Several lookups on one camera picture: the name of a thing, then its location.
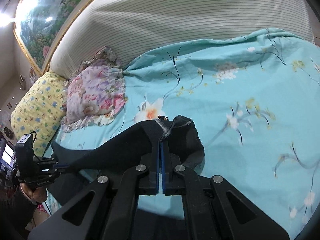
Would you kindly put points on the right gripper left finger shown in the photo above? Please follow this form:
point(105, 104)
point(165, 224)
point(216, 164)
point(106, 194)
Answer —
point(140, 177)

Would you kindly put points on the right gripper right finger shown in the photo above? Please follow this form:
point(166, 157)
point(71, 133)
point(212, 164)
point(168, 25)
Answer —
point(177, 179)

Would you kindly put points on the black pants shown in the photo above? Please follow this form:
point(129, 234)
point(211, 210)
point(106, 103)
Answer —
point(125, 151)

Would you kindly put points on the left hand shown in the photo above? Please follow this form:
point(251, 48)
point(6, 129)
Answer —
point(39, 195)

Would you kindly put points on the yellow patterned pillow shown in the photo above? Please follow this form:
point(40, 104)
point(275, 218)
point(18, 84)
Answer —
point(40, 110)

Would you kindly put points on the pink floral pillow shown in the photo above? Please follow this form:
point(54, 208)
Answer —
point(95, 93)

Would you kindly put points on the turquoise floral bed sheet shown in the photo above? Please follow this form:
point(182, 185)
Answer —
point(255, 104)

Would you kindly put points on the striped white headboard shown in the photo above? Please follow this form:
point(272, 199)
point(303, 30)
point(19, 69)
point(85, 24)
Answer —
point(132, 27)

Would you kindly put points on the gold framed landscape painting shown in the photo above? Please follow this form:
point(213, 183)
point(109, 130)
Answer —
point(39, 27)

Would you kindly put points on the black camera box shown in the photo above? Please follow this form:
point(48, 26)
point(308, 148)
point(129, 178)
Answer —
point(24, 155)

